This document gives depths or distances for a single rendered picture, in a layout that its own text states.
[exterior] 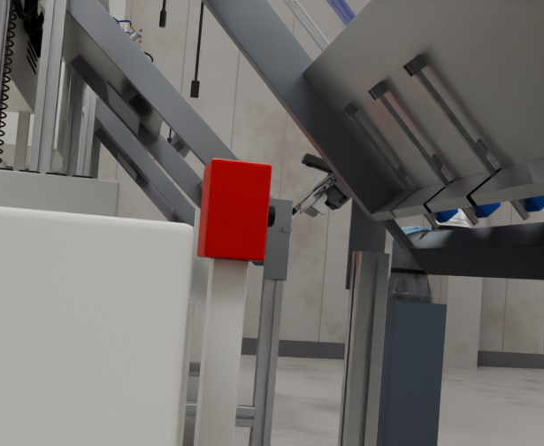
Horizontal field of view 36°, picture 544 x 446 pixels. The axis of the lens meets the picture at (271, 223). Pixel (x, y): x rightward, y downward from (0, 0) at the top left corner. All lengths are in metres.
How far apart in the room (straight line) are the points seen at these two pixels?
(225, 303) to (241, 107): 4.75
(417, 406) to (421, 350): 0.17
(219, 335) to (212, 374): 0.06
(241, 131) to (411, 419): 3.79
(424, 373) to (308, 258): 3.65
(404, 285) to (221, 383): 1.28
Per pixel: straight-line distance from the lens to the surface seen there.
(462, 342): 6.55
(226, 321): 1.38
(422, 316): 2.57
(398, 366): 2.55
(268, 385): 1.77
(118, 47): 1.82
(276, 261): 1.75
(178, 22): 6.09
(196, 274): 2.72
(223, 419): 1.40
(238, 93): 6.09
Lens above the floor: 0.60
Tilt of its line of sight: 3 degrees up
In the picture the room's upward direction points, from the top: 5 degrees clockwise
